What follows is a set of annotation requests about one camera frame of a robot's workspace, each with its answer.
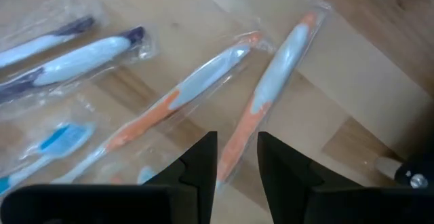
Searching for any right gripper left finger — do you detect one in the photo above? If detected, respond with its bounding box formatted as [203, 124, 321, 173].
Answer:
[0, 131, 218, 224]

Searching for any purple toothbrush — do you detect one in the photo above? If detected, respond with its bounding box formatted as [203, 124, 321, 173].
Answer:
[0, 25, 159, 105]
[0, 15, 98, 69]

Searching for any orange toothbrush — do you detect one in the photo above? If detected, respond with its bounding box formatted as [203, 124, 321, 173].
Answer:
[215, 3, 332, 189]
[52, 30, 269, 185]

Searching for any blue toothbrush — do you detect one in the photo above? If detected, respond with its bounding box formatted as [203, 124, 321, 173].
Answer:
[137, 165, 157, 185]
[0, 121, 98, 197]

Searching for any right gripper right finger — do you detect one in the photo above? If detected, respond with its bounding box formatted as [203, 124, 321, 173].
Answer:
[257, 131, 434, 224]

